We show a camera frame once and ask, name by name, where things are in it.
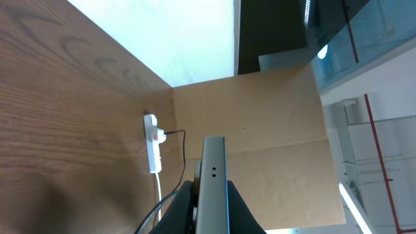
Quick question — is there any Samsung Galaxy smartphone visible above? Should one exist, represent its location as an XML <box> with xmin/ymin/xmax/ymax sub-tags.
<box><xmin>195</xmin><ymin>136</ymin><xmax>229</xmax><ymax>234</ymax></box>

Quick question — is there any black charging cable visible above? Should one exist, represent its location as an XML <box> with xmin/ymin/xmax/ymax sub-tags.
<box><xmin>164</xmin><ymin>129</ymin><xmax>187</xmax><ymax>193</ymax></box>

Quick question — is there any white charger plug adapter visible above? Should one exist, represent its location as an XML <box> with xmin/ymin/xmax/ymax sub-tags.
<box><xmin>151</xmin><ymin>128</ymin><xmax>166</xmax><ymax>144</ymax></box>

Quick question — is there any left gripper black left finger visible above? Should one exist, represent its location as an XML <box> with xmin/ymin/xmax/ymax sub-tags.
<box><xmin>149</xmin><ymin>181</ymin><xmax>193</xmax><ymax>234</ymax></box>

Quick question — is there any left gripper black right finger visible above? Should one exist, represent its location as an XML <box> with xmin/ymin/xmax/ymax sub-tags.
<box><xmin>227</xmin><ymin>180</ymin><xmax>266</xmax><ymax>234</ymax></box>

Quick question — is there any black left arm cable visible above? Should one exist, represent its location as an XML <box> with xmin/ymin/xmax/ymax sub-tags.
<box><xmin>133</xmin><ymin>190</ymin><xmax>178</xmax><ymax>234</ymax></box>

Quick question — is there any white power strip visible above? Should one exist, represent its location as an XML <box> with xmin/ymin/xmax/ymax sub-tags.
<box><xmin>144</xmin><ymin>114</ymin><xmax>162</xmax><ymax>174</ymax></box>

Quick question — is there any white power strip cord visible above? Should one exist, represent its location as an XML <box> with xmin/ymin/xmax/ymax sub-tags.
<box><xmin>153</xmin><ymin>172</ymin><xmax>163</xmax><ymax>222</ymax></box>

